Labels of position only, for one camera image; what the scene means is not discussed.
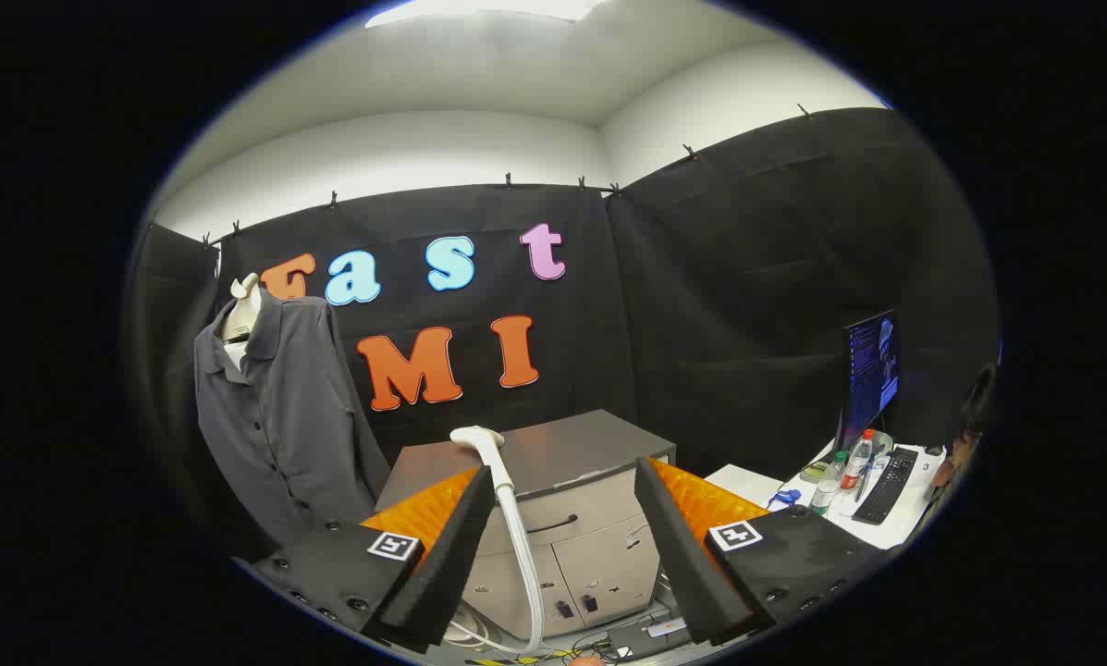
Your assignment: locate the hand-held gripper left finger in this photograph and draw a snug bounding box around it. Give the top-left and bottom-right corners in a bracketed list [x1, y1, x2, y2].
[243, 465, 498, 655]

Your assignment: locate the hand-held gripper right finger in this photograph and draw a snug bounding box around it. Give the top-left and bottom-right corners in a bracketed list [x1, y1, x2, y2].
[633, 456, 887, 647]

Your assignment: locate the grey button shirt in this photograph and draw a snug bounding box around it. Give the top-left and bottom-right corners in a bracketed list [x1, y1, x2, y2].
[192, 294, 392, 549]

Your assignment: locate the black box device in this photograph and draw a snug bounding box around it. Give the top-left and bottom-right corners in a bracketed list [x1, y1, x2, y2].
[606, 614, 693, 660]

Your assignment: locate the grey cabinet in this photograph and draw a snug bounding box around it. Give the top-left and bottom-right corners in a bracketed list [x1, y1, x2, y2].
[375, 410, 679, 641]

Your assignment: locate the green cap plastic bottle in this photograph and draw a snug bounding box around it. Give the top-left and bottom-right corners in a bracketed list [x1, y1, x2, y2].
[809, 450, 847, 517]

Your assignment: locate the red label plastic bottle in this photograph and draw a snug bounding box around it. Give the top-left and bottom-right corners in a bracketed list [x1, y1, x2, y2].
[840, 428, 876, 491]

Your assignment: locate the black keyboard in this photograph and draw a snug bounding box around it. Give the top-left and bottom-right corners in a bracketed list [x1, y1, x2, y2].
[851, 447, 920, 526]

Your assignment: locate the computer monitor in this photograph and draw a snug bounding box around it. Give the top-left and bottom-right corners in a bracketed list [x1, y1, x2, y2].
[835, 310, 903, 451]

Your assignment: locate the white mannequin torso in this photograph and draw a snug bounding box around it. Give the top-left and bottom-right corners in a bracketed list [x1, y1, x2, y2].
[220, 273, 264, 373]

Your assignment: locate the tangle of floor cables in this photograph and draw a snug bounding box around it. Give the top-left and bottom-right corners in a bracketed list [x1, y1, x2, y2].
[553, 629, 630, 663]

